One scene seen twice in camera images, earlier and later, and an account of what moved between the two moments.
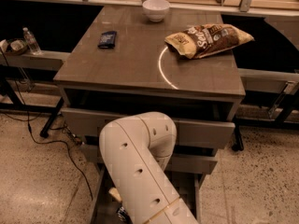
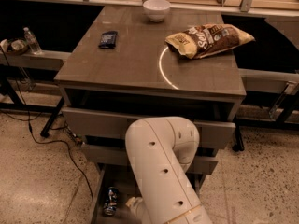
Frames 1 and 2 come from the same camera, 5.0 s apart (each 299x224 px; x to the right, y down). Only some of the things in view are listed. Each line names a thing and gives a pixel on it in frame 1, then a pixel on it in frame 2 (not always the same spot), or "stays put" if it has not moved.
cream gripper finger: x=115 y=192 to x=139 y=210
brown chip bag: x=206 y=40 stays put
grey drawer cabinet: x=122 y=67 stays put
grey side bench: x=49 y=60 stays put
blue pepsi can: x=123 y=215 to x=110 y=206
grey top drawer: x=190 y=133 stays put
